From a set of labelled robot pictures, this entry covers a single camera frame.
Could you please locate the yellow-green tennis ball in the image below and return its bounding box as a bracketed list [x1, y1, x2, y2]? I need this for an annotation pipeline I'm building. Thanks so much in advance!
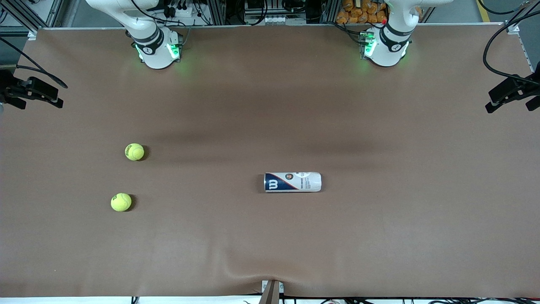
[111, 193, 132, 212]
[125, 143, 145, 161]

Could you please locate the white blue tennis ball can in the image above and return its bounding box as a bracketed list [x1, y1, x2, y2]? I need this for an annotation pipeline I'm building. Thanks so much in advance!
[264, 171, 322, 193]

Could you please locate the white power strip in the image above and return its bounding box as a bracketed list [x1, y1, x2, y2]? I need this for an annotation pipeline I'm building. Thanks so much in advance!
[165, 3, 195, 18]

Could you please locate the orange packaged items pile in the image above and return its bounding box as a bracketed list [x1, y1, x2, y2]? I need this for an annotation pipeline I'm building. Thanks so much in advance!
[336, 0, 389, 24]

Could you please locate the brown table cover mat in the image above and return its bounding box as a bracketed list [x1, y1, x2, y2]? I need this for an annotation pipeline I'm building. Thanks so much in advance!
[0, 24, 540, 298]

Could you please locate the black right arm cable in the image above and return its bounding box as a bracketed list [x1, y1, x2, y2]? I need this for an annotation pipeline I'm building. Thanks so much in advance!
[0, 37, 68, 89]

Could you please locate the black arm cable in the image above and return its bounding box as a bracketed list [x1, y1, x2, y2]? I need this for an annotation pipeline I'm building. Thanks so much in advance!
[0, 37, 68, 89]
[483, 8, 540, 81]

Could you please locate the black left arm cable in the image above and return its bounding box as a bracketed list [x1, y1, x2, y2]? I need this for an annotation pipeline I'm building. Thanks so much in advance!
[483, 8, 540, 81]

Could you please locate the aluminium frame post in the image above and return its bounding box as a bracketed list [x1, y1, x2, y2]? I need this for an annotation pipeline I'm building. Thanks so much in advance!
[319, 0, 338, 24]
[206, 0, 226, 25]

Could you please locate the brown post with white bracket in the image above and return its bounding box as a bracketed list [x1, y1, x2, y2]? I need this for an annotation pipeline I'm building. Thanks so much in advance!
[259, 280, 284, 304]

